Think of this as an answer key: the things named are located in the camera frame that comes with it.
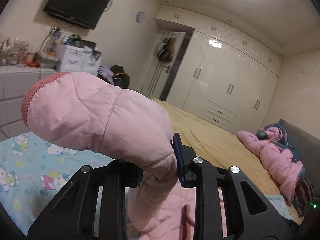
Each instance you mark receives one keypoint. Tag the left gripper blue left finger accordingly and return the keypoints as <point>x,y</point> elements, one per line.
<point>123,174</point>

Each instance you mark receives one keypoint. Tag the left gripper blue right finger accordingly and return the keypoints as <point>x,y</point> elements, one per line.
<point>184,156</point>

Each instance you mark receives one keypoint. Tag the pink quilted jacket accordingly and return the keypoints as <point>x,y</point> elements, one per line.
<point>82,112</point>

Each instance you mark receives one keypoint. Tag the white bedroom door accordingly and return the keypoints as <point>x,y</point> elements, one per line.
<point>158,72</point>

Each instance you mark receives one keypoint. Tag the tan bed cover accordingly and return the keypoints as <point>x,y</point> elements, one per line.
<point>219,147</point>

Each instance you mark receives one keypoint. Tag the white glossy wardrobe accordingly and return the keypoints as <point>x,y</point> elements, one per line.
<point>226,77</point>

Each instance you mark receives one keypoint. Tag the blue cartoon cat blanket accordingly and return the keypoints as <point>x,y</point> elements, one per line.
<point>34,170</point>

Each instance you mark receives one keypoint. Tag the dark bag pile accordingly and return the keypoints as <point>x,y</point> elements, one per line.
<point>120,78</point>

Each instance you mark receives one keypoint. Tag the pink floral padded coat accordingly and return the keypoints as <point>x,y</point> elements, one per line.
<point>278,155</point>

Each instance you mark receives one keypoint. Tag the purple cloth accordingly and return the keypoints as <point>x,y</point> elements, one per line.
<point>105,74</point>

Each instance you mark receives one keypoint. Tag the hanging door ornament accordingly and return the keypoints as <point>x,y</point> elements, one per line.
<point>166,53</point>

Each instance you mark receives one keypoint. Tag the white drawer cabinet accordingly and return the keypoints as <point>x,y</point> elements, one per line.
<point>74,59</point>

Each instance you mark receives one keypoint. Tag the grey headboard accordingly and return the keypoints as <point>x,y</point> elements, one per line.
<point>303,151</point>

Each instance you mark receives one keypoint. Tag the striped dark pillow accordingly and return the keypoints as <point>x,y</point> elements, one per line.
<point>303,197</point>

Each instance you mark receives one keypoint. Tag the round wall clock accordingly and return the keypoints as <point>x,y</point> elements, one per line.
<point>140,17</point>

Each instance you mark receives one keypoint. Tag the black wall television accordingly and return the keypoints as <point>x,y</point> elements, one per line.
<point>82,13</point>

